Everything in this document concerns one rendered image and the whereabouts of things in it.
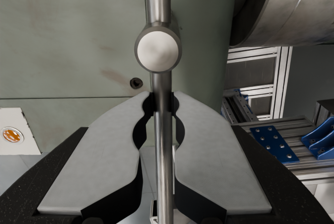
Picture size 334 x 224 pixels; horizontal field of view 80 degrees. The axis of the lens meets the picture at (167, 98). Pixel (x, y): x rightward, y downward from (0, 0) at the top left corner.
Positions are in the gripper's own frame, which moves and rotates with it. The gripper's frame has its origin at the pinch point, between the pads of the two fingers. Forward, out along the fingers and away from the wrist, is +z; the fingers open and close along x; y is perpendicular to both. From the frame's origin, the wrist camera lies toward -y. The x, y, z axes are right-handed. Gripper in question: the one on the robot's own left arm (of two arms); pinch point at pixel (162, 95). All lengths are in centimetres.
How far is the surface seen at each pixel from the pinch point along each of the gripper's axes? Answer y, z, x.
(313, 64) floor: 48, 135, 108
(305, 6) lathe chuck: -3.7, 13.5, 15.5
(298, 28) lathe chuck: -0.9, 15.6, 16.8
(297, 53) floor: 39, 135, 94
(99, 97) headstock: 5.2, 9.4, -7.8
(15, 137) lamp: 10.7, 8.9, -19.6
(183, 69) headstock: 1.9, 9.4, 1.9
